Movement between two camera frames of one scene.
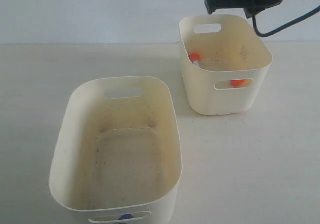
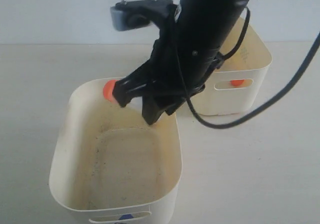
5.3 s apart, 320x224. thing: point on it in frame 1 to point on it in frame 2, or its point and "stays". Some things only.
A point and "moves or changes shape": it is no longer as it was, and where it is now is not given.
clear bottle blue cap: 126,216 stays
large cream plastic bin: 117,157 stays
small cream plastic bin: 225,62 stays
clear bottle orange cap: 196,58 moves or changes shape
